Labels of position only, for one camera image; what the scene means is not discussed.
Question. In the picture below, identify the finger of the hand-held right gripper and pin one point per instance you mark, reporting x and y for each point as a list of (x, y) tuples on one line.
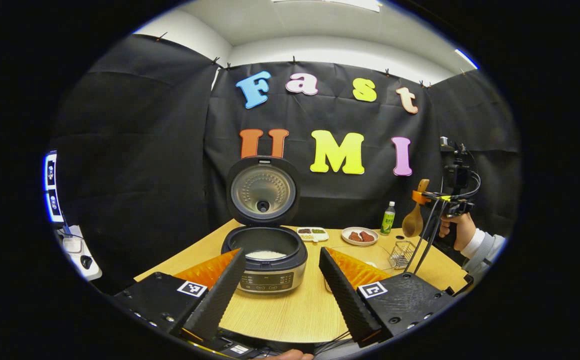
[(447, 205)]

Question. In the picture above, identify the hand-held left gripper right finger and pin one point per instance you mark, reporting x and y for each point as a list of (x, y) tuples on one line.
[(345, 300)]

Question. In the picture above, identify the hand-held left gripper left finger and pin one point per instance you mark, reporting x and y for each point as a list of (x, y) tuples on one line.
[(220, 300)]

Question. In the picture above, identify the wooden spoon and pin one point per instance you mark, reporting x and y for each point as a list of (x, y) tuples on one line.
[(413, 222)]

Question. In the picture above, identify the clear box of white rice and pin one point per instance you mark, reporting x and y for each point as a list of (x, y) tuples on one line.
[(365, 256)]

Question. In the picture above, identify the white rice layer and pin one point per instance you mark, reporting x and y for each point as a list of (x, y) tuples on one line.
[(266, 255)]

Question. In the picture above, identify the black rice cooker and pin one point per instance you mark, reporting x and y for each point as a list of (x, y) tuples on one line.
[(265, 192)]

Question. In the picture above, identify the white oval plate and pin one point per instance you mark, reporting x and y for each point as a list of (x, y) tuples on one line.
[(360, 244)]

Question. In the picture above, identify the green drink bottle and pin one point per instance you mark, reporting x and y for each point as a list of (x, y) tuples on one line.
[(388, 221)]

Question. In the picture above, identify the brown meat piece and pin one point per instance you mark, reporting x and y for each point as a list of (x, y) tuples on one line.
[(355, 237), (367, 237)]

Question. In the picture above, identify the white divided bean dish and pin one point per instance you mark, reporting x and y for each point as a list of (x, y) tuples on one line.
[(312, 234)]

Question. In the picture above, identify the white device with black knob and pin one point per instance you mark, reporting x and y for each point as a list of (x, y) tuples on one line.
[(82, 252)]

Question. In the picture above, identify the black backdrop cloth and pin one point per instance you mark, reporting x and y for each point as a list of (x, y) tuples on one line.
[(135, 165)]

